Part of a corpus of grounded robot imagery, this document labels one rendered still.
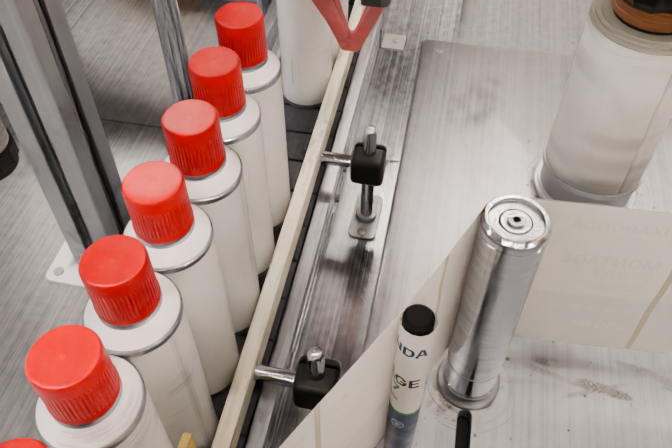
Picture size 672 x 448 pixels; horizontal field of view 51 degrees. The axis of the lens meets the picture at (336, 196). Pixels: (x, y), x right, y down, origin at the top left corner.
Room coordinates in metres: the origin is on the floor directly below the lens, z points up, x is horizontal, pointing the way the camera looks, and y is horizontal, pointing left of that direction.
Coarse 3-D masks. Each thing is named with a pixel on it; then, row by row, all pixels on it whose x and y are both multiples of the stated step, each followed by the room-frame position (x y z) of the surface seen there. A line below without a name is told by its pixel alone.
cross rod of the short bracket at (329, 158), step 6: (324, 156) 0.44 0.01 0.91; (330, 156) 0.44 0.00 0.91; (336, 156) 0.44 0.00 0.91; (342, 156) 0.44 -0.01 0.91; (348, 156) 0.44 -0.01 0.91; (324, 162) 0.44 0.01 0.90; (330, 162) 0.44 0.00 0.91; (336, 162) 0.44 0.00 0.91; (342, 162) 0.44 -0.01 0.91; (348, 162) 0.44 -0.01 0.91
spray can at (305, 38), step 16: (288, 0) 0.54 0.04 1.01; (304, 0) 0.54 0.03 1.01; (288, 16) 0.54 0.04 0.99; (304, 16) 0.54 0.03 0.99; (320, 16) 0.54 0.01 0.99; (288, 32) 0.54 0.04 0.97; (304, 32) 0.54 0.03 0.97; (320, 32) 0.54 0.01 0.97; (288, 48) 0.54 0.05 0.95; (304, 48) 0.54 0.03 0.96; (320, 48) 0.54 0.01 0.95; (288, 64) 0.55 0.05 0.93; (304, 64) 0.54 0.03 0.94; (320, 64) 0.54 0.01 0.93; (288, 80) 0.55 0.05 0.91; (304, 80) 0.54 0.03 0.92; (320, 80) 0.54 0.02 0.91; (288, 96) 0.55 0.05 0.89; (304, 96) 0.54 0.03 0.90; (320, 96) 0.54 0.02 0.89
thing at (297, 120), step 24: (288, 120) 0.52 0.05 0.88; (312, 120) 0.52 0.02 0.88; (336, 120) 0.52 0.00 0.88; (288, 144) 0.49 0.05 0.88; (288, 168) 0.46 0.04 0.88; (312, 192) 0.43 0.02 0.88; (288, 288) 0.32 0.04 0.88; (240, 336) 0.28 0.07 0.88; (264, 360) 0.26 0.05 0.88; (216, 408) 0.22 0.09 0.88
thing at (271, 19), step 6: (270, 6) 0.60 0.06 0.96; (276, 6) 0.60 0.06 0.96; (270, 12) 0.59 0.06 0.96; (276, 12) 0.59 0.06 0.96; (264, 18) 0.58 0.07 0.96; (270, 18) 0.58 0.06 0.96; (276, 18) 0.58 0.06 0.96; (270, 24) 0.57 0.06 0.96; (276, 24) 0.58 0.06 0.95; (270, 30) 0.56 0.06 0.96; (270, 36) 0.56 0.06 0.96; (270, 42) 0.56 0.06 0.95
